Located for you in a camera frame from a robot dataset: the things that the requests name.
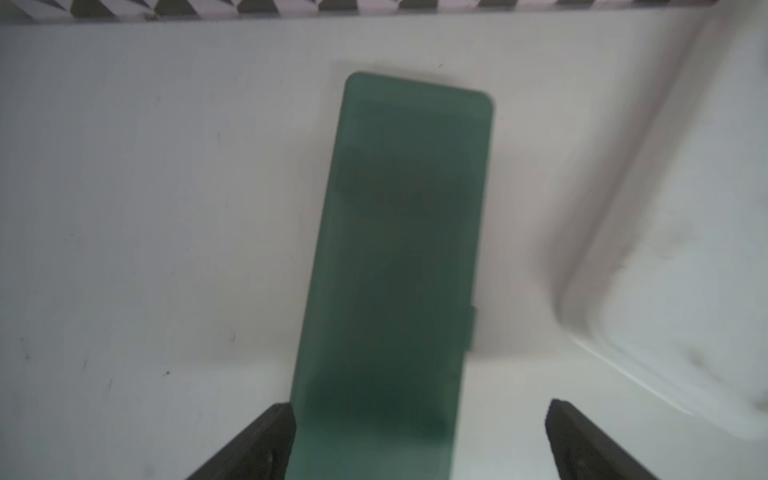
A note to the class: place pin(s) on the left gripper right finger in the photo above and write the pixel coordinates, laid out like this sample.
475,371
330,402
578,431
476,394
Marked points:
582,451

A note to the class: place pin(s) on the dark green pencil case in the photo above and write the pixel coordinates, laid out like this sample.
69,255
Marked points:
389,315

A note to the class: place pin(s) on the white pencil case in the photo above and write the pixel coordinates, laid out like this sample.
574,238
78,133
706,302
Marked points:
671,288

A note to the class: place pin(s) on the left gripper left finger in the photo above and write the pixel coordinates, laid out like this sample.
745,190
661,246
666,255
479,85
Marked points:
261,451

